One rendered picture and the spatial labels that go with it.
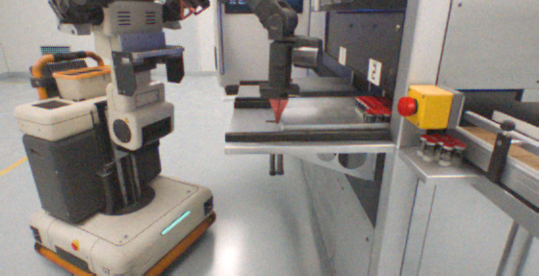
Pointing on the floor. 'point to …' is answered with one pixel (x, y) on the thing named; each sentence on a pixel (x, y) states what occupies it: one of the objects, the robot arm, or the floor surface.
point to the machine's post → (402, 201)
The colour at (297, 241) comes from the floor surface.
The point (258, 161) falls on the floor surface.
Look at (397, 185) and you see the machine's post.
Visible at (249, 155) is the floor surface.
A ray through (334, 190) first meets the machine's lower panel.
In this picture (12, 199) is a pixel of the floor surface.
